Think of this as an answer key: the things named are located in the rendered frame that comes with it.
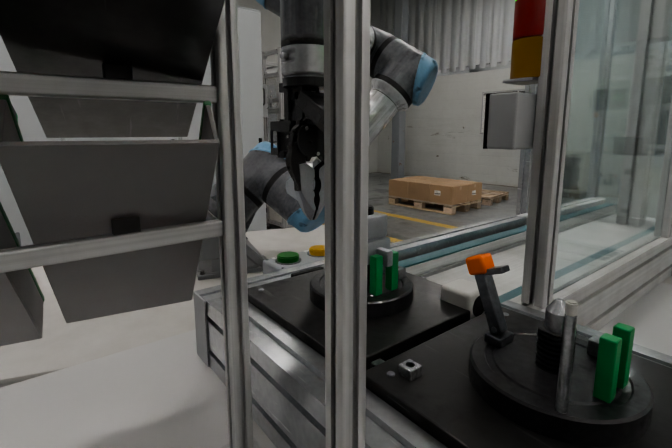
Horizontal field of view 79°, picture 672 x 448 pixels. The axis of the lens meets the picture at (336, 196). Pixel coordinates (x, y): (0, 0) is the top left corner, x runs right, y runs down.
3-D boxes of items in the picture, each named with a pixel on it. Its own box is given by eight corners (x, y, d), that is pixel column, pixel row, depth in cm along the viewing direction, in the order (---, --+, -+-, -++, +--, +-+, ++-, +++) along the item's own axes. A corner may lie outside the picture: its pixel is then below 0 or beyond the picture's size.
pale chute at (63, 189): (65, 324, 44) (65, 286, 46) (192, 300, 50) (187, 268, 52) (-10, 145, 23) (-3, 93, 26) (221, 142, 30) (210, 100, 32)
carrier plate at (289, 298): (242, 302, 58) (241, 288, 58) (366, 267, 73) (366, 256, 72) (350, 384, 40) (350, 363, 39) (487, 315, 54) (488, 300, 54)
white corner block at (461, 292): (438, 313, 55) (439, 284, 54) (459, 304, 58) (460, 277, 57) (468, 326, 51) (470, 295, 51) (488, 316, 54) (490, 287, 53)
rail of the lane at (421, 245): (196, 354, 61) (192, 285, 60) (508, 248, 115) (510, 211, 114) (210, 371, 57) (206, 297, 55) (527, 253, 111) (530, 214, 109)
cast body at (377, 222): (334, 254, 56) (334, 204, 55) (358, 248, 59) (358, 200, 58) (377, 270, 50) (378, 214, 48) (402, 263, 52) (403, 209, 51)
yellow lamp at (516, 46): (502, 79, 54) (504, 40, 53) (521, 82, 57) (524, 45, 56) (540, 75, 50) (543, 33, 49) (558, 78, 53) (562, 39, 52)
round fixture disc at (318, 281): (290, 291, 57) (290, 278, 57) (364, 270, 66) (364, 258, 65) (355, 329, 46) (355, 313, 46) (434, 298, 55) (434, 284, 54)
